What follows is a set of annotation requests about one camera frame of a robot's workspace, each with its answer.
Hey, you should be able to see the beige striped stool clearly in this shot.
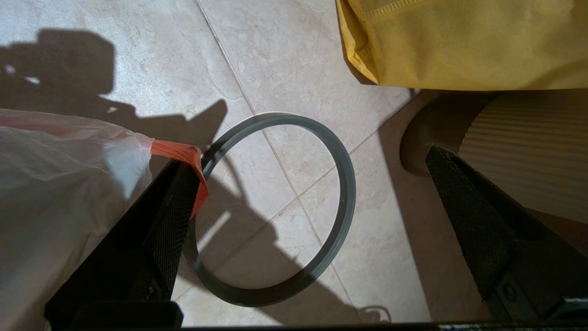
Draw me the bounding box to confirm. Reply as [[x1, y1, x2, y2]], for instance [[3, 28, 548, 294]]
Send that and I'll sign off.
[[458, 90, 588, 224]]

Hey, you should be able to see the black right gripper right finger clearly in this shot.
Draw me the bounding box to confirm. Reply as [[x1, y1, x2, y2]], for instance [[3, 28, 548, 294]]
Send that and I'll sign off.
[[425, 145, 588, 321]]

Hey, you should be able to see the grey plastic bin ring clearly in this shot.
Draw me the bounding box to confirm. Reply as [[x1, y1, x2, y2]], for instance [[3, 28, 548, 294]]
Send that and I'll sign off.
[[183, 112, 357, 308]]

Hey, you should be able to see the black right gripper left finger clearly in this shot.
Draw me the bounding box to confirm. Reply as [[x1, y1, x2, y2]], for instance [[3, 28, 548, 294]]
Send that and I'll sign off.
[[45, 159, 202, 329]]

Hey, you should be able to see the yellow bag with black handle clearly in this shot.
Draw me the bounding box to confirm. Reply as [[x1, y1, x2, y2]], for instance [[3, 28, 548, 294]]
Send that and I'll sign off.
[[335, 0, 588, 91]]

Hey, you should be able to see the spare white plastic bag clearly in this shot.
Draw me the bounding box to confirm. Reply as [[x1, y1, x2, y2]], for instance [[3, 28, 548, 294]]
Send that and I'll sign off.
[[0, 108, 209, 331]]

